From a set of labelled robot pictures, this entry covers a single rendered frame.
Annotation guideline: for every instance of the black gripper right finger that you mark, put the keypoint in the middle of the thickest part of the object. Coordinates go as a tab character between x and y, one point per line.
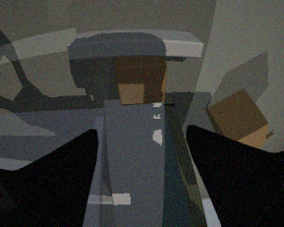
243	182

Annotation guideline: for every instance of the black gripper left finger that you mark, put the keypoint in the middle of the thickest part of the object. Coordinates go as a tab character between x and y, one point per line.
53	190

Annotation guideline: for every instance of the thin brown stick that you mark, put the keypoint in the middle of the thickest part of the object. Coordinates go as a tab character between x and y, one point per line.
268	136

